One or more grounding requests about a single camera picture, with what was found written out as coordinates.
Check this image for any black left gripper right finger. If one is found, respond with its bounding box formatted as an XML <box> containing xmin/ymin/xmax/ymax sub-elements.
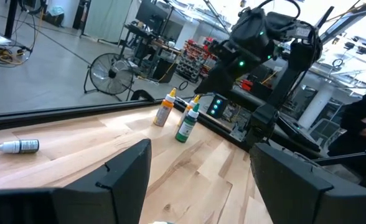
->
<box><xmin>250</xmin><ymin>142</ymin><xmax>366</xmax><ymax>224</ymax></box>

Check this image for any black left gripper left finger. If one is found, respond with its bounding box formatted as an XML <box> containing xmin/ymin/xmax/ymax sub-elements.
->
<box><xmin>0</xmin><ymin>139</ymin><xmax>153</xmax><ymax>224</ymax></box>

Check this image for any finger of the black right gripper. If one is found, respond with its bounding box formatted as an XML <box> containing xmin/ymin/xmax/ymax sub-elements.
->
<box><xmin>194</xmin><ymin>67</ymin><xmax>226</xmax><ymax>94</ymax></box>
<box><xmin>214</xmin><ymin>70</ymin><xmax>243</xmax><ymax>94</ymax></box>

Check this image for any yellow food coloring bottle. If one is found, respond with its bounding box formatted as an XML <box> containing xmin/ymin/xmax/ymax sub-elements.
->
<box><xmin>152</xmin><ymin>87</ymin><xmax>177</xmax><ymax>128</ymax></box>
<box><xmin>176</xmin><ymin>94</ymin><xmax>202</xmax><ymax>128</ymax></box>

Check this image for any green food coloring bottle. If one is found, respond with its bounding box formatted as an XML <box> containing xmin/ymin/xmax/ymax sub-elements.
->
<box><xmin>174</xmin><ymin>103</ymin><xmax>200</xmax><ymax>144</ymax></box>

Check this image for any black box with green lights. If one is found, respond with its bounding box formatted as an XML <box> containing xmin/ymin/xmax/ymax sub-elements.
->
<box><xmin>206</xmin><ymin>94</ymin><xmax>229</xmax><ymax>119</ymax></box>

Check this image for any shelf with red bins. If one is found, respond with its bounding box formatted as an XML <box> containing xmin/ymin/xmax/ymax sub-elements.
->
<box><xmin>176</xmin><ymin>37</ymin><xmax>218</xmax><ymax>83</ymax></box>

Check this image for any cluttered work desk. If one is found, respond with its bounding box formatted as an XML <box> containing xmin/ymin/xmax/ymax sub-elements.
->
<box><xmin>120</xmin><ymin>23</ymin><xmax>184</xmax><ymax>80</ymax></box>

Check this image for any small dark dropper bottle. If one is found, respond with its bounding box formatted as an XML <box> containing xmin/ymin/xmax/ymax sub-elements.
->
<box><xmin>0</xmin><ymin>139</ymin><xmax>40</xmax><ymax>154</ymax></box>

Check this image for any black computer monitor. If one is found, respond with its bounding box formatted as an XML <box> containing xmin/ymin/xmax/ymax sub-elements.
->
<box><xmin>135</xmin><ymin>0</ymin><xmax>169</xmax><ymax>31</ymax></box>

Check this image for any black floor fan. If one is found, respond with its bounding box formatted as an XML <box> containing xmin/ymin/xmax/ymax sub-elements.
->
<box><xmin>83</xmin><ymin>52</ymin><xmax>136</xmax><ymax>103</ymax></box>

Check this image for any person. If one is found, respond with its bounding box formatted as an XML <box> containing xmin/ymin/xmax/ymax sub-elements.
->
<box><xmin>326</xmin><ymin>88</ymin><xmax>366</xmax><ymax>190</ymax></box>

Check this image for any black table frame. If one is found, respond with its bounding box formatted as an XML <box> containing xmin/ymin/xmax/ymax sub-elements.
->
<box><xmin>0</xmin><ymin>89</ymin><xmax>322</xmax><ymax>156</ymax></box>

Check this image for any floor cable bundle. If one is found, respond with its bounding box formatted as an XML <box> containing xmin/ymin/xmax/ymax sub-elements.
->
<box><xmin>0</xmin><ymin>27</ymin><xmax>34</xmax><ymax>67</ymax></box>

